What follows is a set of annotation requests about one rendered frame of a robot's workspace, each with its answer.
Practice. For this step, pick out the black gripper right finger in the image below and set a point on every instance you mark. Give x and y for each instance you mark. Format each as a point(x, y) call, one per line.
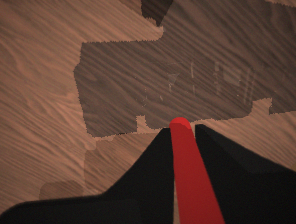
point(249, 188)

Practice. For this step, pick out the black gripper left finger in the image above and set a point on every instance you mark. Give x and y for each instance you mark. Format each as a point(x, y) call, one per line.
point(143, 195)

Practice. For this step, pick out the red peg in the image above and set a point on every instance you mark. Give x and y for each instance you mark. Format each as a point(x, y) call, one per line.
point(196, 200)

